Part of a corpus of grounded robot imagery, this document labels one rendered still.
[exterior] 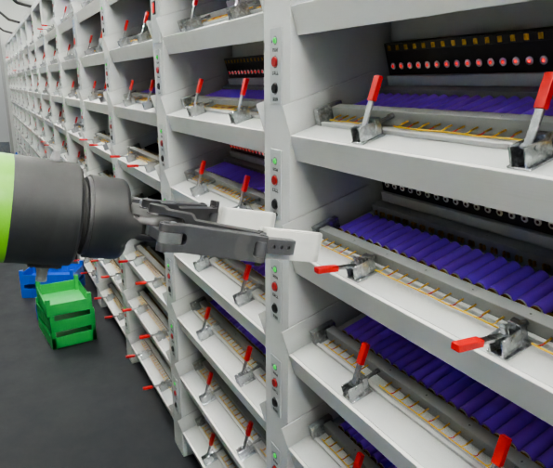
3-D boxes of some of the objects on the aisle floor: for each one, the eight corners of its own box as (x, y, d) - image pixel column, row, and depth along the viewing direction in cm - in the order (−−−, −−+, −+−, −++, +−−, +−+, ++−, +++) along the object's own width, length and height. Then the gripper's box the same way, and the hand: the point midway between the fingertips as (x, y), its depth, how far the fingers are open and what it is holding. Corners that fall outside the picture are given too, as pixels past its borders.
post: (183, 457, 180) (151, -163, 134) (175, 440, 188) (141, -150, 142) (240, 439, 189) (228, -149, 143) (229, 424, 197) (215, -136, 151)
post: (286, 643, 121) (292, -362, 74) (267, 607, 129) (261, -319, 82) (362, 604, 129) (409, -314, 83) (338, 573, 137) (371, -280, 91)
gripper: (59, 227, 60) (246, 243, 71) (96, 294, 41) (344, 302, 52) (67, 159, 59) (256, 186, 70) (110, 195, 40) (361, 224, 51)
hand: (276, 234), depth 60 cm, fingers open, 9 cm apart
